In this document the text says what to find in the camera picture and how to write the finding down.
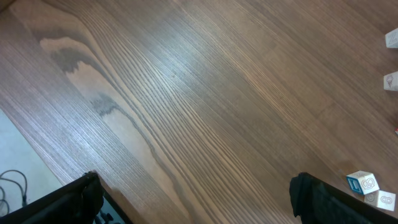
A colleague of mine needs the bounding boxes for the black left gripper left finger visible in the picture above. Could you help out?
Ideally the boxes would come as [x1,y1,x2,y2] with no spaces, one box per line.
[1,172,103,224]

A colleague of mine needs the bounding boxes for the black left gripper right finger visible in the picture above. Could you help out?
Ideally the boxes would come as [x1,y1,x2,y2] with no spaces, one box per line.
[289,172,397,224]

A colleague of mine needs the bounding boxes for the wooden block blue side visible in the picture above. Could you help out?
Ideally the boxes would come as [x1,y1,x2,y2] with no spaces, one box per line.
[346,170,380,195]

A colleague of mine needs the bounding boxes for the wooden block red U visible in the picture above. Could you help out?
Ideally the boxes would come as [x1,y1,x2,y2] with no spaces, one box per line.
[364,190,396,212]

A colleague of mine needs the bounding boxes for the wooden block red I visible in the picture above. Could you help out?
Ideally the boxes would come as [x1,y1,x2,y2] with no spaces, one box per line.
[383,72,398,91]

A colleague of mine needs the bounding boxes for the wooden block small picture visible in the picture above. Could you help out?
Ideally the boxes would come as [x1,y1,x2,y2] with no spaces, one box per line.
[385,29,398,49]

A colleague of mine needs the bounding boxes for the black cables on floor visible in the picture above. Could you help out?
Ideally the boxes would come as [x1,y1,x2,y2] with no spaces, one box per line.
[0,169,29,215]

